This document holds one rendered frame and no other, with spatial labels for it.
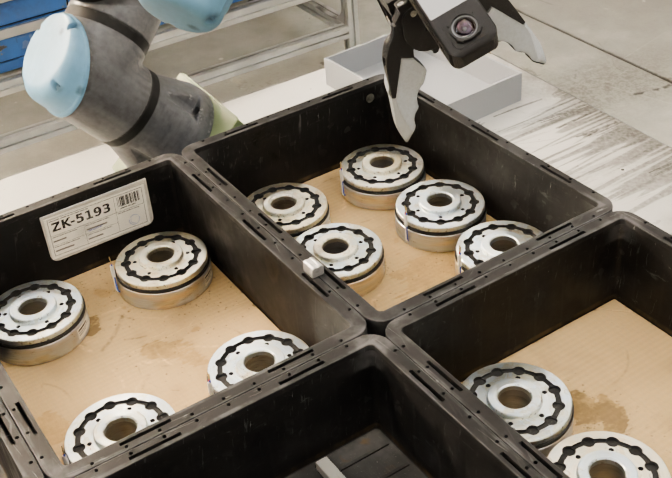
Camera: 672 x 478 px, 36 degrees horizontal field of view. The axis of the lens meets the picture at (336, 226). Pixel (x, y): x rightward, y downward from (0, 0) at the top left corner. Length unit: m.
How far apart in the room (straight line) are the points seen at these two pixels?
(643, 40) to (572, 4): 0.37
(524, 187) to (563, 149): 0.46
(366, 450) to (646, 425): 0.25
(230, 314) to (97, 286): 0.17
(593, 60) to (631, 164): 1.90
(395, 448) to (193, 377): 0.22
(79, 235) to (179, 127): 0.28
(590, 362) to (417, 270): 0.22
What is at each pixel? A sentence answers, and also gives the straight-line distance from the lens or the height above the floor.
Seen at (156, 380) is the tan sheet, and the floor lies 0.83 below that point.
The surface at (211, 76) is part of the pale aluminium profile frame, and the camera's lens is 3.22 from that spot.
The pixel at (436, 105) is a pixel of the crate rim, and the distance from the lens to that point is 1.26.
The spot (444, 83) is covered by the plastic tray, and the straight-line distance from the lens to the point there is 1.80.
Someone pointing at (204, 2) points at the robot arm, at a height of 1.21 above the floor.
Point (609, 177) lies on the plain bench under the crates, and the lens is 1.56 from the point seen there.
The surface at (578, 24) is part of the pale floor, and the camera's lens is 3.73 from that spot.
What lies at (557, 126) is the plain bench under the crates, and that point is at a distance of 1.68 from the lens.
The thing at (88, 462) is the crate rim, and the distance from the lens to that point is 0.86.
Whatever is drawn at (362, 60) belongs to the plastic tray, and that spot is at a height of 0.72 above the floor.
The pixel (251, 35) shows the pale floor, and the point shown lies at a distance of 3.77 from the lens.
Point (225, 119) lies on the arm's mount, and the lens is 1.42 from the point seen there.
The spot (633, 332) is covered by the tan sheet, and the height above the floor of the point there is 0.83.
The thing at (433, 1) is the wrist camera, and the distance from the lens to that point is 0.89.
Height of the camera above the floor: 1.53
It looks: 35 degrees down
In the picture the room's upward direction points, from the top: 5 degrees counter-clockwise
